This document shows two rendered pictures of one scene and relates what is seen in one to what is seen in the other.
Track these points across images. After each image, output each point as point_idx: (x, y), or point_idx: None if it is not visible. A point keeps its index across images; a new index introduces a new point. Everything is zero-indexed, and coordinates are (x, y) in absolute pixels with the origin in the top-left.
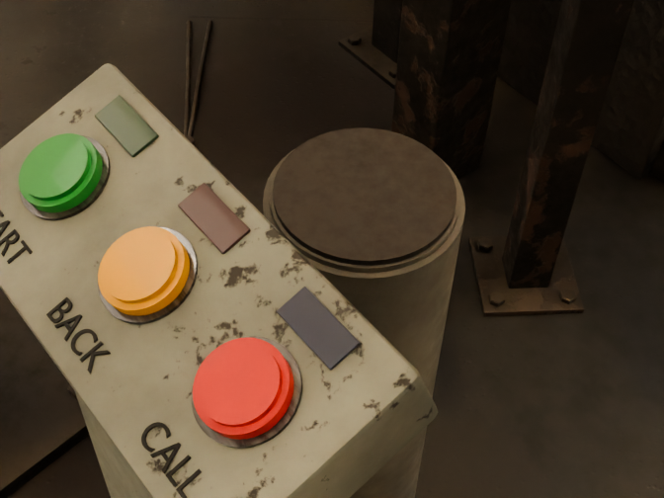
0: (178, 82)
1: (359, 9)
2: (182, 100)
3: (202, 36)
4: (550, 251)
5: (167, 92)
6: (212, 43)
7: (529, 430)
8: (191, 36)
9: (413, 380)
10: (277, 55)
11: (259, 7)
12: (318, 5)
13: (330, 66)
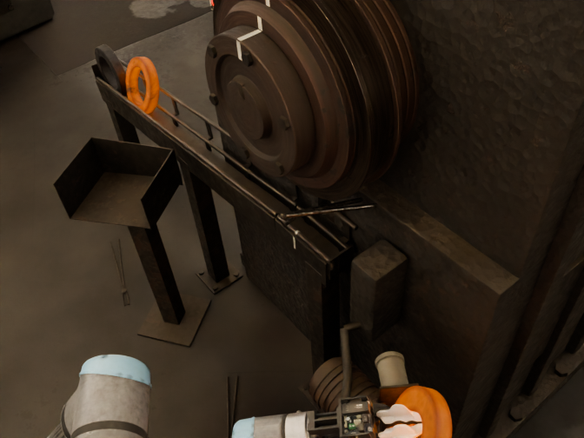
0: (223, 418)
1: (308, 362)
2: (226, 430)
3: (234, 386)
4: None
5: (219, 425)
6: (239, 391)
7: None
8: (228, 386)
9: None
10: (269, 397)
11: (260, 364)
12: (288, 361)
13: (295, 403)
